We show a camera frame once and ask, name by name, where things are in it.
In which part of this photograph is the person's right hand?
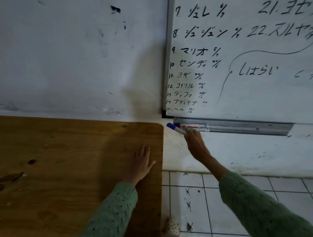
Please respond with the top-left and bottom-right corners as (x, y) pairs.
(183, 129), (211, 162)

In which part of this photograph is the person's left hand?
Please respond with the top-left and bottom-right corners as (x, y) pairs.
(122, 144), (156, 187)

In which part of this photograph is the blue capped white marker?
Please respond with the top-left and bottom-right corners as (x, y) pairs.
(166, 123), (188, 136)

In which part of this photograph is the person's left forearm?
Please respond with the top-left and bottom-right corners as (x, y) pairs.
(79, 176), (142, 237)

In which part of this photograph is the person's right forearm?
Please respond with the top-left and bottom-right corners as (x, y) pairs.
(202, 154), (313, 237)

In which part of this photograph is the red labelled white marker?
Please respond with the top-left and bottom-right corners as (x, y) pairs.
(174, 124), (210, 132)

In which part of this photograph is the metal whiteboard marker tray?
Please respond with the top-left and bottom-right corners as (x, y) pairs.
(173, 117), (294, 136)

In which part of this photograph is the white spotted slipper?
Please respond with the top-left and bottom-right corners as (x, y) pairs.
(161, 216), (180, 237)

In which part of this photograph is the whiteboard with metal frame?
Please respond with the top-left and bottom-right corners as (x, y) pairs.
(162, 0), (313, 125)

